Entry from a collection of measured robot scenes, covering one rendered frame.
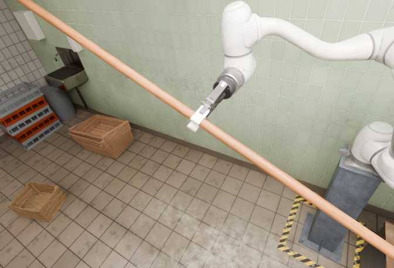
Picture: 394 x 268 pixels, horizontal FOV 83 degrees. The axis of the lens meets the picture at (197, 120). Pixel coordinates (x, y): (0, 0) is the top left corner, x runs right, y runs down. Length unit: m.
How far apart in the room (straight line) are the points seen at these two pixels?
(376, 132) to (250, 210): 1.40
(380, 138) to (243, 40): 0.92
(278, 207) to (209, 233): 0.71
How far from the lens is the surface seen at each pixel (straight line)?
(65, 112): 4.26
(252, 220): 2.39
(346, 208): 1.87
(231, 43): 0.82
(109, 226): 2.62
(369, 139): 1.46
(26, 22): 3.92
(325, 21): 1.70
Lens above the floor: 2.12
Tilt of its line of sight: 39 degrees down
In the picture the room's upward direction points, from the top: 8 degrees counter-clockwise
